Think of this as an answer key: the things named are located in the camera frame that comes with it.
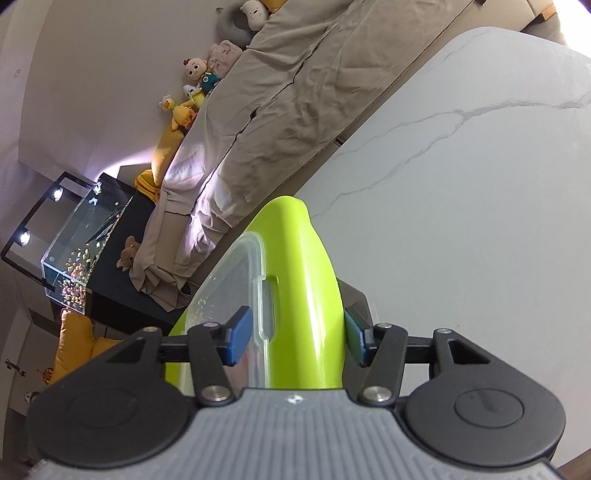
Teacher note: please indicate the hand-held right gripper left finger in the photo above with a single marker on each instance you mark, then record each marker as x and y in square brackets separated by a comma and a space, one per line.
[238, 337]

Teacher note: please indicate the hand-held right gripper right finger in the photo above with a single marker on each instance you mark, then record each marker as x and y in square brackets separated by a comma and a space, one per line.
[355, 339]

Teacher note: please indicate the clear grey storage box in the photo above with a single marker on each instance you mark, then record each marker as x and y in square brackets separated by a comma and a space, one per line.
[355, 295]

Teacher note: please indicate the lime green box lid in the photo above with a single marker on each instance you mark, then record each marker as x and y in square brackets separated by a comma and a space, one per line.
[295, 277]

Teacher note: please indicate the white marble desktop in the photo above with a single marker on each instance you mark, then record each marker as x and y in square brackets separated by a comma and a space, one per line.
[461, 207]

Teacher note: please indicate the dark cabinet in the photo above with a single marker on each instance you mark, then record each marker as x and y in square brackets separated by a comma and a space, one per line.
[120, 295]

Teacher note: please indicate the brown plush bear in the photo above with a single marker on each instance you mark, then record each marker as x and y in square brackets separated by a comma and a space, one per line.
[129, 254]

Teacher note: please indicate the yellow leather armchair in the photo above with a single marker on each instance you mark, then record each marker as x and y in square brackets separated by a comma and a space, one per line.
[76, 337]

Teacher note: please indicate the glass fish tank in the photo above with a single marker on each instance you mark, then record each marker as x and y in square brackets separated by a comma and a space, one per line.
[83, 240]

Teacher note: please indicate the long yellow pillow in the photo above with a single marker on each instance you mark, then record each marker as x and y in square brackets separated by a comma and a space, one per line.
[167, 150]

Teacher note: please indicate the beige covered sofa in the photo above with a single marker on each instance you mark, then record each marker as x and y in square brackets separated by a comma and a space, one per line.
[286, 115]

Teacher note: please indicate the large yellow plush duck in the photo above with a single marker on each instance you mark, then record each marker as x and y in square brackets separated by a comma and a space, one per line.
[183, 116]

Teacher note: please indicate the small yellow plush duck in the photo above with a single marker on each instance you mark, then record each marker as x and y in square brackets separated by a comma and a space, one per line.
[167, 102]

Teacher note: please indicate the teal plush doll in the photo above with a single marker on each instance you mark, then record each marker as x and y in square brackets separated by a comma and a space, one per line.
[210, 81]

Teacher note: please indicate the baby doll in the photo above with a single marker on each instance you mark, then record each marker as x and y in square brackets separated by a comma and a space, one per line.
[194, 69]

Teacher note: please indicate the pink plush toy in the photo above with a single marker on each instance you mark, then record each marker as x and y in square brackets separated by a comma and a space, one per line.
[226, 57]

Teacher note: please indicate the grey neck pillow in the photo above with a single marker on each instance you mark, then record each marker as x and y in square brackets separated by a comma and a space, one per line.
[226, 27]

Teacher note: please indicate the white plush bear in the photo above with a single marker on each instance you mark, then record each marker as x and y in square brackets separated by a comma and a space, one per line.
[254, 14]

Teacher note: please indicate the yellow cushion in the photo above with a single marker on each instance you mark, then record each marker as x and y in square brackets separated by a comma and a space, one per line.
[273, 3]

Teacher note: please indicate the black aquarium light frame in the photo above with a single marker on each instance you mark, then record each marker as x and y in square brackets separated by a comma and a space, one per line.
[22, 237]

